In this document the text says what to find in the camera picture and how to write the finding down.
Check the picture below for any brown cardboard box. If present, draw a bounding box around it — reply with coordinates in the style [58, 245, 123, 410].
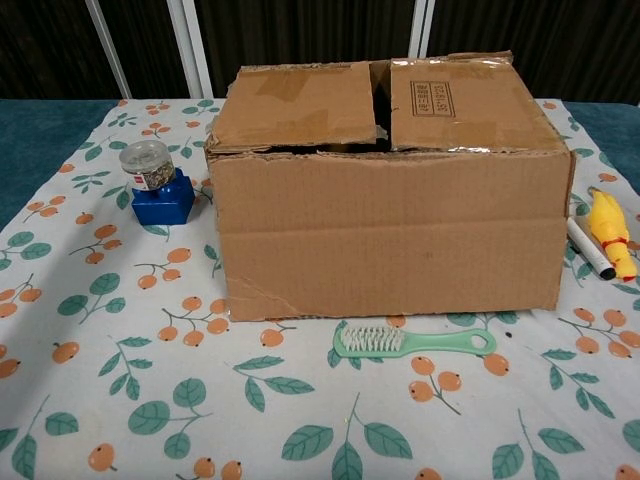
[203, 49, 577, 324]

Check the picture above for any green plastic brush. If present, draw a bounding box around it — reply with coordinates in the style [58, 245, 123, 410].
[332, 321, 499, 360]

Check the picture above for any clear jar of seeds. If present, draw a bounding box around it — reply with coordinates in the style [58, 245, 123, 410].
[118, 140, 177, 192]

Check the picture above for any fruit and leaf print tablecloth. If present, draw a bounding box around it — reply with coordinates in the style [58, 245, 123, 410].
[0, 98, 640, 480]

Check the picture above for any black pleated curtain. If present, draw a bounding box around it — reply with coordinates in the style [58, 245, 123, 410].
[0, 0, 640, 109]

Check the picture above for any black and white marker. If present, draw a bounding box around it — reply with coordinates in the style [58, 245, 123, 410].
[566, 216, 617, 281]

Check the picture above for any yellow rubber chicken toy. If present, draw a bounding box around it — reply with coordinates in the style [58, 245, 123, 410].
[585, 186, 640, 281]

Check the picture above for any teal table cover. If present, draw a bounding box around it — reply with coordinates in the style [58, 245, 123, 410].
[0, 97, 640, 236]

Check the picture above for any white frame post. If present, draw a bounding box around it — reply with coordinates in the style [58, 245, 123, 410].
[407, 0, 436, 59]
[166, 0, 215, 100]

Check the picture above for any slim grey frame post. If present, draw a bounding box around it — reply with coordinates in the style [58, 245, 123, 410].
[83, 0, 133, 100]

